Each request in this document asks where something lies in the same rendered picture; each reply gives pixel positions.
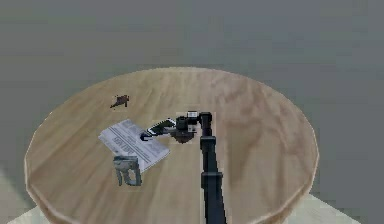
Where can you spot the small brown object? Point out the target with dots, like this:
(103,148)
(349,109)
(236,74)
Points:
(121,100)

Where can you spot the small grey metal object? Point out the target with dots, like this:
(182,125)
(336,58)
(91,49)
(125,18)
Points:
(126,165)

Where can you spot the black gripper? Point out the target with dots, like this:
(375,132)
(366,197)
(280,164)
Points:
(182,133)

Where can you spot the black telephone with white edge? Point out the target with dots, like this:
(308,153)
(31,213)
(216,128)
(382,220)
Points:
(162,125)

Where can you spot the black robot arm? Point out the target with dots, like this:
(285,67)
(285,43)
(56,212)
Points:
(210,166)

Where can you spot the round light wooden table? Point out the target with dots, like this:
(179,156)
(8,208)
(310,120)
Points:
(253,140)

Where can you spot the white printed newspaper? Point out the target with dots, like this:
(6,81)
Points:
(131,146)

